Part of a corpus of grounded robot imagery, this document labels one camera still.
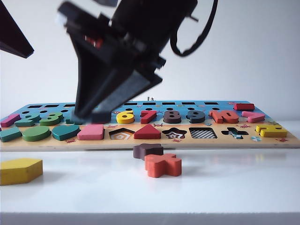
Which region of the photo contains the white cylindrical module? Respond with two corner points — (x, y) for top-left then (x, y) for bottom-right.
(55, 13), (68, 28)

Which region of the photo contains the teal rounded shape block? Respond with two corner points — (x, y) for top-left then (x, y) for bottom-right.
(52, 125), (81, 142)

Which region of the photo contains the pink trapezoid block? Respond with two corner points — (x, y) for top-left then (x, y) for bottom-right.
(77, 123), (105, 141)

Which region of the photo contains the dark blue number nine piece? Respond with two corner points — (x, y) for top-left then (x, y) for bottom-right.
(186, 110), (205, 124)

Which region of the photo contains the brown number eight piece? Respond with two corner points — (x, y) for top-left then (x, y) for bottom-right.
(163, 110), (181, 124)

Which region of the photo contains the pink greater-than sign piece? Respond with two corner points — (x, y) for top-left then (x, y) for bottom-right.
(241, 111), (265, 123)

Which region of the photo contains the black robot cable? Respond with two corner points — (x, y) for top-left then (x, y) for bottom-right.
(170, 0), (219, 57)

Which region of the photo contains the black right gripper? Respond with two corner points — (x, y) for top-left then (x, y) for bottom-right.
(57, 1), (166, 121)

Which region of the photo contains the colourful wooden puzzle board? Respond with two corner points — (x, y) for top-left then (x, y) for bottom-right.
(0, 100), (300, 152)

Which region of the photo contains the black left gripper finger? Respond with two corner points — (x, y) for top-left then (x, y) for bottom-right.
(0, 0), (35, 59)

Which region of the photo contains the yellow math sign piece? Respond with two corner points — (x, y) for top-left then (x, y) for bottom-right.
(255, 124), (288, 138)

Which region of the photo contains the red zero puzzle piece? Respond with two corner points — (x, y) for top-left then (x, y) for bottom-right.
(209, 110), (240, 124)

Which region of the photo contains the pink number one piece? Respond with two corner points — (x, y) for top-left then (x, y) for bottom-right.
(0, 114), (21, 128)

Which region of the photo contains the red number seven piece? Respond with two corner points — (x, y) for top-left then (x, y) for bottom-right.
(140, 110), (157, 124)

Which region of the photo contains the green oval block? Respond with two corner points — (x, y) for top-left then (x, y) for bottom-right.
(22, 126), (52, 142)

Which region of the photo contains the yellow pentagon block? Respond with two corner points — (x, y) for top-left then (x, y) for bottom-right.
(0, 158), (44, 186)

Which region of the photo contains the red minus sign piece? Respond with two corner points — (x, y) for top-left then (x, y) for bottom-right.
(233, 103), (255, 111)

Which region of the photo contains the green number three piece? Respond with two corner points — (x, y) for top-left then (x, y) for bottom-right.
(39, 112), (64, 127)

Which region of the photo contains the orange cross block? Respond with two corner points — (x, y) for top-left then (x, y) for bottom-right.
(144, 153), (182, 178)

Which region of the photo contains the brown star block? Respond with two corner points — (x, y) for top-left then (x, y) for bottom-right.
(133, 143), (164, 161)

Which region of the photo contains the red triangle block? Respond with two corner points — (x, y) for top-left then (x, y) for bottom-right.
(133, 123), (161, 140)

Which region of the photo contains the yellow number six piece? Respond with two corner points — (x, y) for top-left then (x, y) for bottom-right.
(116, 109), (135, 125)

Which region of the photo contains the teal rectangle block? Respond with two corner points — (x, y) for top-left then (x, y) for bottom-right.
(0, 127), (23, 143)

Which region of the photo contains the teal number two piece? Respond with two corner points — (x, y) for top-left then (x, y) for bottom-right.
(15, 113), (41, 128)

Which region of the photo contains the dark blue square block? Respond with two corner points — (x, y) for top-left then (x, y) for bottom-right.
(70, 110), (111, 125)

